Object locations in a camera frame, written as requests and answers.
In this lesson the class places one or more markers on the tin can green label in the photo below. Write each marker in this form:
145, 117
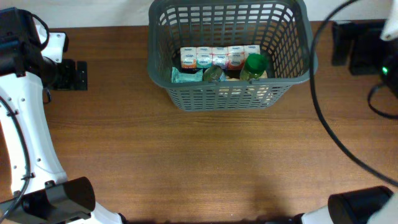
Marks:
214, 74

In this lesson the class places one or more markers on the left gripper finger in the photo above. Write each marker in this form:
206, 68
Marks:
69, 71
81, 75

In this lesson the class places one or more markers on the green lid glass jar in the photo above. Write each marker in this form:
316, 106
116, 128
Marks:
254, 67

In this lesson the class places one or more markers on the tan paper bag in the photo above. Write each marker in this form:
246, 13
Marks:
245, 92

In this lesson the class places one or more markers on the teal snack wrapper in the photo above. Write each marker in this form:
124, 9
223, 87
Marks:
180, 77

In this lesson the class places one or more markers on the white tissue pack strip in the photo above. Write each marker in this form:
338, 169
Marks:
228, 58

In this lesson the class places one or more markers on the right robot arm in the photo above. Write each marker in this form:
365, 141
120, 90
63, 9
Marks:
372, 205

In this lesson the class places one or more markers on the grey plastic basket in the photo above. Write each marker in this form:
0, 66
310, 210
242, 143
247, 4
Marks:
280, 27

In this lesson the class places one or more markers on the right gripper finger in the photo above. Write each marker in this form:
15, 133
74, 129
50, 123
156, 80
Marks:
363, 59
343, 33

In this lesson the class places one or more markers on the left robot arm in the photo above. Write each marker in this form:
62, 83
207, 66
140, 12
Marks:
32, 65

